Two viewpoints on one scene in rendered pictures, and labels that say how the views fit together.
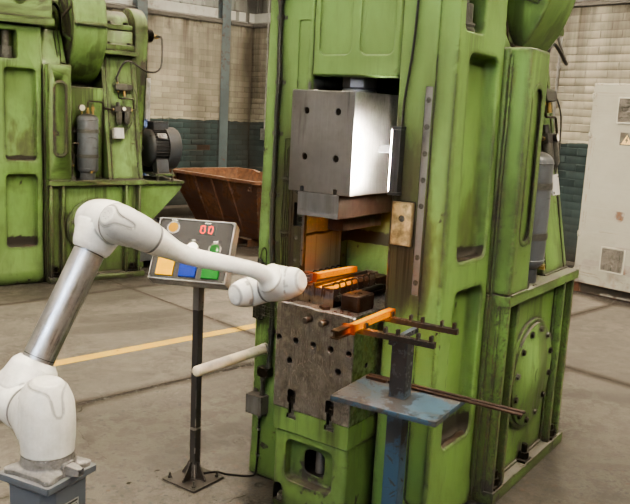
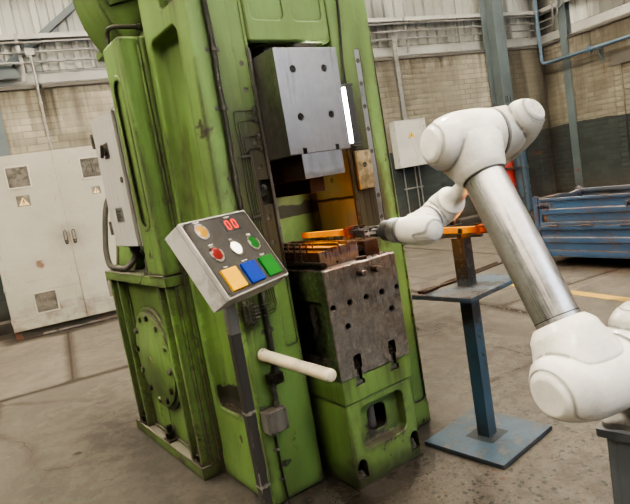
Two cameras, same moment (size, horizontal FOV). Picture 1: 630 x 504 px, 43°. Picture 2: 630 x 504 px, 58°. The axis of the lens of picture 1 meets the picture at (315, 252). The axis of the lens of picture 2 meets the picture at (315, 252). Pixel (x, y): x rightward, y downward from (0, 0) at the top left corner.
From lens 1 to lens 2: 3.28 m
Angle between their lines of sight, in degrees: 69
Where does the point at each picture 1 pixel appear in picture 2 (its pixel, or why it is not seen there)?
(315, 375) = (374, 324)
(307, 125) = (296, 84)
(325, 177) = (325, 134)
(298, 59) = (228, 23)
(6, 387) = (621, 352)
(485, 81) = not seen: hidden behind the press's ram
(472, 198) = not seen: hidden behind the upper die
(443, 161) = (377, 110)
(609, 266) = (46, 306)
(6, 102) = not seen: outside the picture
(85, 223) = (494, 133)
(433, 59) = (354, 26)
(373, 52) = (302, 19)
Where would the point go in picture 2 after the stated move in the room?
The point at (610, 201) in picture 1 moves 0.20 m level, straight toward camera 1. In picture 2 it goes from (26, 254) to (34, 254)
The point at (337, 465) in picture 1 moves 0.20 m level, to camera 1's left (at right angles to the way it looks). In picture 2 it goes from (406, 394) to (398, 415)
